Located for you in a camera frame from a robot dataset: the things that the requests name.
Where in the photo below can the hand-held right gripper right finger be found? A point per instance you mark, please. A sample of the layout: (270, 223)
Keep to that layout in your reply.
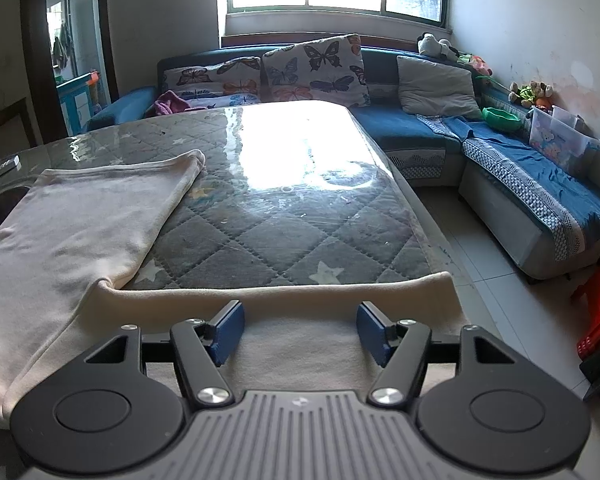
(372, 335)

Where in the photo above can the grey pillow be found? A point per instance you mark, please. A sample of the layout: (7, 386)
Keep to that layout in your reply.
(437, 87)

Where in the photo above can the grey quilted star table mat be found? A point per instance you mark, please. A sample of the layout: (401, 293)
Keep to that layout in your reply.
(290, 200)

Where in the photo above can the cream garment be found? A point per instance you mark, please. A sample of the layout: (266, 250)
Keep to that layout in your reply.
(80, 220)

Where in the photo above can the light blue cabinet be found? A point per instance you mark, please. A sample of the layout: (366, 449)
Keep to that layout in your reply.
(75, 102)

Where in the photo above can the panda plush toy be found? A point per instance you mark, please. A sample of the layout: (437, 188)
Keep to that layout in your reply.
(435, 45)

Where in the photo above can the dark framed board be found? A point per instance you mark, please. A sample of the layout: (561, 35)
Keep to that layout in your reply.
(10, 130)

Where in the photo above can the dark wooden door frame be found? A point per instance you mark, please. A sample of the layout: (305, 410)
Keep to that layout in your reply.
(32, 50)

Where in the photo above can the large butterfly print pillow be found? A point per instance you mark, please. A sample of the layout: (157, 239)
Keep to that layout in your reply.
(315, 67)

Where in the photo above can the blue corner sofa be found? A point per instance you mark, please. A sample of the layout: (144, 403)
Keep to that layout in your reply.
(510, 170)

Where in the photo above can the brown and green plush toys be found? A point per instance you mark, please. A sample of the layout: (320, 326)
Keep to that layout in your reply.
(530, 92)

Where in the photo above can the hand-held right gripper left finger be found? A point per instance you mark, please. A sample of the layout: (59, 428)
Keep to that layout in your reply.
(230, 332)

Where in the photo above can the pink plush toy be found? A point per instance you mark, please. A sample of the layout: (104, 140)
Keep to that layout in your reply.
(480, 65)

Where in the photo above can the clear plastic storage box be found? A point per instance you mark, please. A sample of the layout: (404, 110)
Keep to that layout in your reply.
(560, 137)

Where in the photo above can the small butterfly print pillow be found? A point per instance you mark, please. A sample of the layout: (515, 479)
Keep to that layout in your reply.
(215, 77)

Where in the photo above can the green plastic bowl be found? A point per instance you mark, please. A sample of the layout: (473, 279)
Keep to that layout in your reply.
(501, 119)

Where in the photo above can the purple cloth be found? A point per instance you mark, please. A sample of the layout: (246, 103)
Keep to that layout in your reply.
(169, 104)

